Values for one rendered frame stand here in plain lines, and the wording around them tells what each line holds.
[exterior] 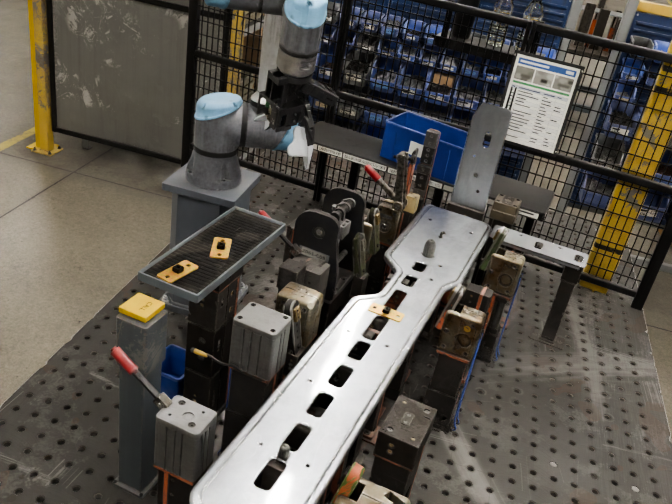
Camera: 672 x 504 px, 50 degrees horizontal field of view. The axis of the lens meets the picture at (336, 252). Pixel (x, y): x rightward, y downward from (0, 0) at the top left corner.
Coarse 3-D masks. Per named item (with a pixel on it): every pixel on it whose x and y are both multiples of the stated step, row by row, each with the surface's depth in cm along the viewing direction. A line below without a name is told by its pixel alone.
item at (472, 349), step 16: (448, 320) 167; (464, 320) 166; (480, 320) 165; (448, 336) 169; (464, 336) 168; (480, 336) 167; (448, 352) 171; (464, 352) 169; (448, 368) 173; (464, 368) 171; (432, 384) 177; (448, 384) 175; (464, 384) 175; (432, 400) 179; (448, 400) 177; (448, 416) 179
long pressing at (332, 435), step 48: (480, 240) 210; (384, 288) 178; (432, 288) 182; (336, 336) 158; (384, 336) 161; (288, 384) 142; (384, 384) 147; (240, 432) 128; (288, 432) 131; (336, 432) 132; (240, 480) 119; (288, 480) 121
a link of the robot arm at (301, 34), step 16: (288, 0) 127; (304, 0) 126; (320, 0) 127; (288, 16) 128; (304, 16) 127; (320, 16) 128; (288, 32) 130; (304, 32) 129; (320, 32) 131; (288, 48) 132; (304, 48) 131
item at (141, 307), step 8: (136, 296) 132; (144, 296) 133; (128, 304) 130; (136, 304) 130; (144, 304) 131; (152, 304) 131; (160, 304) 131; (120, 312) 129; (128, 312) 128; (136, 312) 128; (144, 312) 129; (152, 312) 129; (144, 320) 128
